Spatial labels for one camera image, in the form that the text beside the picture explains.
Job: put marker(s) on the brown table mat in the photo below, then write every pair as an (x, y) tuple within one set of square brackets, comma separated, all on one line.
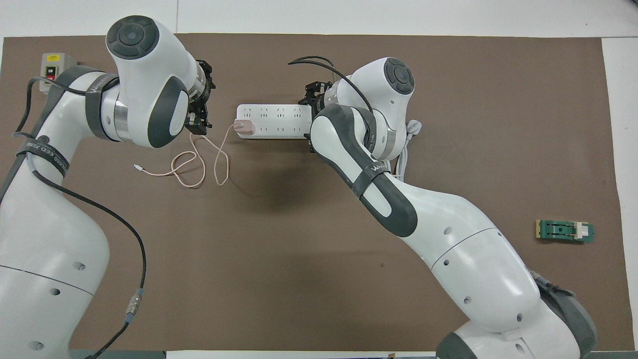
[(299, 299)]

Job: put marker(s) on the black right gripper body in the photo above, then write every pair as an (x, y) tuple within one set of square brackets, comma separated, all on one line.
[(318, 97)]

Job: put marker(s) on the white power strip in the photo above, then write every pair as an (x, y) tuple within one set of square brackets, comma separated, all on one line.
[(274, 121)]

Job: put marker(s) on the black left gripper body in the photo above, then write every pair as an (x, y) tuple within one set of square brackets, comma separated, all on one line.
[(207, 80)]

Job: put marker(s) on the green knife switch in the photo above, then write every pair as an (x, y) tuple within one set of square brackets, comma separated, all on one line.
[(560, 231)]

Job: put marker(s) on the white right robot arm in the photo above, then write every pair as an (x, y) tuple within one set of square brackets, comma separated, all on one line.
[(473, 259)]

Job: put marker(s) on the grey on-off switch box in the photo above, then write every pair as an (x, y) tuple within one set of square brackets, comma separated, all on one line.
[(50, 66)]

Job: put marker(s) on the pink charger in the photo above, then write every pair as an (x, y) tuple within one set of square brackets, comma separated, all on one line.
[(245, 127)]

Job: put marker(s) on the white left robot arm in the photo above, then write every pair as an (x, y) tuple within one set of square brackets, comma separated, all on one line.
[(50, 249)]

